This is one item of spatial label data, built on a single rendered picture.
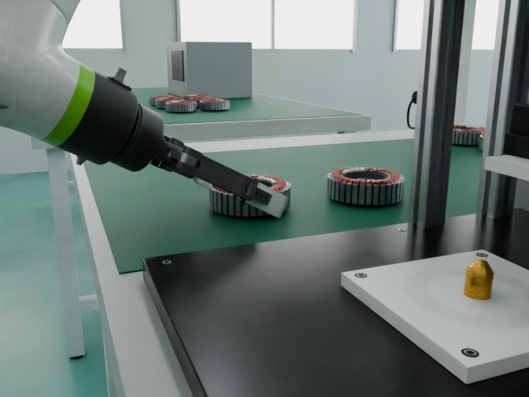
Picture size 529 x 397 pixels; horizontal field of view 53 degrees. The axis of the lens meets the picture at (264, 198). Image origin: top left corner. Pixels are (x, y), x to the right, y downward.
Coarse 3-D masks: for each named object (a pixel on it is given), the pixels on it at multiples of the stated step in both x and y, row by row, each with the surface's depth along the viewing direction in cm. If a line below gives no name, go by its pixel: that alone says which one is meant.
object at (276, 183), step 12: (264, 180) 76; (276, 180) 74; (216, 192) 70; (228, 192) 69; (288, 192) 72; (216, 204) 70; (228, 204) 69; (240, 204) 68; (288, 204) 72; (228, 216) 70; (240, 216) 69; (252, 216) 69; (264, 216) 70
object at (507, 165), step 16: (512, 112) 41; (528, 112) 40; (512, 128) 41; (528, 128) 40; (512, 144) 41; (528, 144) 40; (496, 160) 40; (512, 160) 40; (528, 160) 40; (512, 176) 39; (528, 176) 38
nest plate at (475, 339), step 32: (448, 256) 48; (480, 256) 48; (352, 288) 43; (384, 288) 41; (416, 288) 41; (448, 288) 41; (512, 288) 41; (416, 320) 36; (448, 320) 36; (480, 320) 36; (512, 320) 36; (448, 352) 33; (480, 352) 32; (512, 352) 32
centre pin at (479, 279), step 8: (472, 264) 40; (480, 264) 39; (488, 264) 39; (472, 272) 39; (480, 272) 39; (488, 272) 39; (472, 280) 39; (480, 280) 39; (488, 280) 39; (464, 288) 40; (472, 288) 39; (480, 288) 39; (488, 288) 39; (472, 296) 40; (480, 296) 39; (488, 296) 39
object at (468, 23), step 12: (468, 0) 134; (468, 12) 134; (468, 24) 135; (468, 36) 136; (468, 48) 137; (468, 60) 138; (468, 72) 139; (408, 108) 141; (456, 108) 140; (408, 120) 142; (456, 120) 141
